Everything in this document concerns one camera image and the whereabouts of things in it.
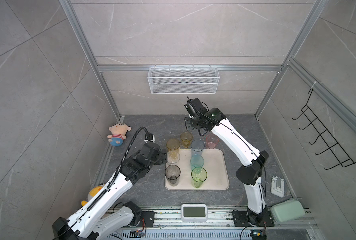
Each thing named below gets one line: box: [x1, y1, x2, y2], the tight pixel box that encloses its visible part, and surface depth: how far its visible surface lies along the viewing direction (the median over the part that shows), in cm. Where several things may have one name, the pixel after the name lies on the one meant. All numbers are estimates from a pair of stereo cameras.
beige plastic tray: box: [164, 149, 230, 191], surface depth 89 cm
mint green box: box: [270, 199, 306, 224], surface depth 76 cm
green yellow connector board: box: [250, 229, 267, 240], surface depth 72 cm
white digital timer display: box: [181, 203, 208, 223], surface depth 74 cm
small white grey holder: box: [270, 176, 285, 198], surface depth 85 cm
